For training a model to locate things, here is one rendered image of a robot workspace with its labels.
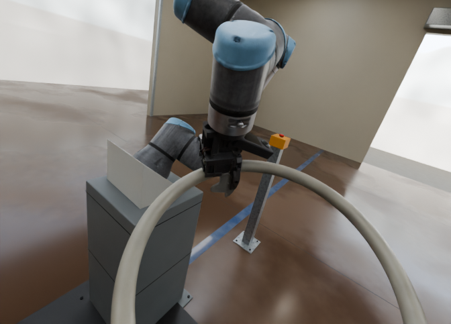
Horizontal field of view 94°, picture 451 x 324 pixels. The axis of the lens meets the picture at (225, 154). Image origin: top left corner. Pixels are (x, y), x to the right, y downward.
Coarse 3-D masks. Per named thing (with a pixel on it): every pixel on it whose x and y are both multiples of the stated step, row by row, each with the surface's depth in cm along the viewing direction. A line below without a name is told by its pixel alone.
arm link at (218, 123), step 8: (208, 112) 39; (216, 112) 36; (208, 120) 40; (216, 120) 37; (224, 120) 36; (232, 120) 36; (240, 120) 36; (248, 120) 37; (216, 128) 38; (224, 128) 37; (232, 128) 37; (240, 128) 37; (248, 128) 39
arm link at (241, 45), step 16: (224, 32) 29; (240, 32) 29; (256, 32) 30; (272, 32) 30; (224, 48) 29; (240, 48) 28; (256, 48) 28; (272, 48) 30; (224, 64) 30; (240, 64) 29; (256, 64) 30; (272, 64) 35; (224, 80) 32; (240, 80) 31; (256, 80) 32; (224, 96) 33; (240, 96) 33; (256, 96) 34; (224, 112) 35; (240, 112) 35
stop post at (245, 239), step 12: (276, 144) 161; (288, 144) 166; (276, 156) 165; (264, 180) 174; (264, 192) 176; (264, 204) 186; (252, 216) 188; (252, 228) 190; (240, 240) 201; (252, 240) 202
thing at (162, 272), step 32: (96, 192) 93; (192, 192) 108; (96, 224) 100; (128, 224) 81; (160, 224) 91; (192, 224) 114; (96, 256) 108; (160, 256) 101; (96, 288) 117; (160, 288) 113
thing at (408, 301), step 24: (264, 168) 51; (288, 168) 51; (168, 192) 42; (336, 192) 48; (144, 216) 38; (360, 216) 44; (144, 240) 35; (384, 240) 40; (120, 264) 32; (384, 264) 38; (120, 288) 30; (408, 288) 35; (120, 312) 28; (408, 312) 33
